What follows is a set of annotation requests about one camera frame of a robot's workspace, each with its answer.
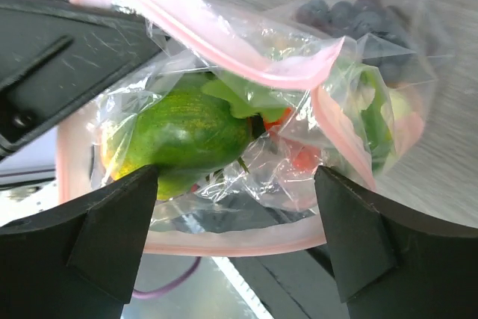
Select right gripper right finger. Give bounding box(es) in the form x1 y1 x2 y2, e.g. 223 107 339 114
314 167 477 319

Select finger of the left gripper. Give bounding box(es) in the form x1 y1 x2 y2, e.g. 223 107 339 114
231 202 352 319
1 0 161 158

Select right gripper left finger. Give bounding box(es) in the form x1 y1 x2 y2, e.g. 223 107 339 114
1 165 158 318

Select clear zip top bag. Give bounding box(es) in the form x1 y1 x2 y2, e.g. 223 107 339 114
56 0 454 257

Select fake carrot orange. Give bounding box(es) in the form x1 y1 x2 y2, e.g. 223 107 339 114
262 108 321 173

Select fake mango orange green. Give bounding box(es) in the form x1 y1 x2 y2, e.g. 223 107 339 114
100 85 252 200

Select fake green lettuce leaf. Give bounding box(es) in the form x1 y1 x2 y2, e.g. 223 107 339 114
201 71 291 121

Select fake purple grapes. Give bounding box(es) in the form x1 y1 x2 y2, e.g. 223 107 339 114
294 0 415 85

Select white slotted cable duct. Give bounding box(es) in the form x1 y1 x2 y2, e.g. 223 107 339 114
211 257 273 319

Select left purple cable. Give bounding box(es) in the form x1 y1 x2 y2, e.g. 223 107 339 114
132 257 201 300

